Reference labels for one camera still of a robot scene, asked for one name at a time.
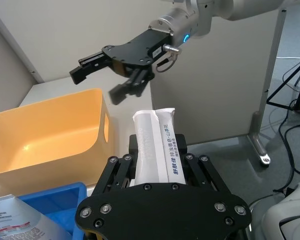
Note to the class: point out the white printed carton box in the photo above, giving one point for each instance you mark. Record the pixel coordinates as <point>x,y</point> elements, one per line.
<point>150,140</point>

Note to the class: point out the white printed pouch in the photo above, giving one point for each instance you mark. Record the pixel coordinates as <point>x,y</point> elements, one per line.
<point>15,220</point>

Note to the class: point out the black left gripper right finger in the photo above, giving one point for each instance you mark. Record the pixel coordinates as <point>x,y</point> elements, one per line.
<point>202,172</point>

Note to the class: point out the yellow plastic bin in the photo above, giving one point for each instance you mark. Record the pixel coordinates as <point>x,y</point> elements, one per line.
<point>52,130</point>

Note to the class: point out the blue plastic bin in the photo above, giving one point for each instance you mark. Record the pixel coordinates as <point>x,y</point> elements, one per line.
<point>65,200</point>

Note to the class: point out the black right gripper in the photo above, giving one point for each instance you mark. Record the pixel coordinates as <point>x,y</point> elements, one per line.
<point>135,53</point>

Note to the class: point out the white robot housing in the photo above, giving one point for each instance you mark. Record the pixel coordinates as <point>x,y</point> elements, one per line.
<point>290,215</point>

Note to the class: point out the grey partition panel with foot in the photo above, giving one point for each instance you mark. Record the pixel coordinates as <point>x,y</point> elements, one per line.
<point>215,87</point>

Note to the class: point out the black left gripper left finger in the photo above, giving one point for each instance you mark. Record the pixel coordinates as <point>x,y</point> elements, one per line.
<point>115,172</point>

